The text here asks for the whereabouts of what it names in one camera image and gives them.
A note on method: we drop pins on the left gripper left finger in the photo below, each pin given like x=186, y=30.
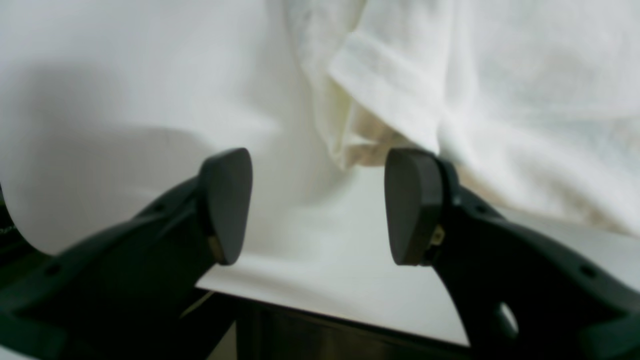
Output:
x=129, y=292

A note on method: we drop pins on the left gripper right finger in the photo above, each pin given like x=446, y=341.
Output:
x=520, y=295

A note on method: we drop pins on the white printed t-shirt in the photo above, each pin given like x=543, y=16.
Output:
x=535, y=102

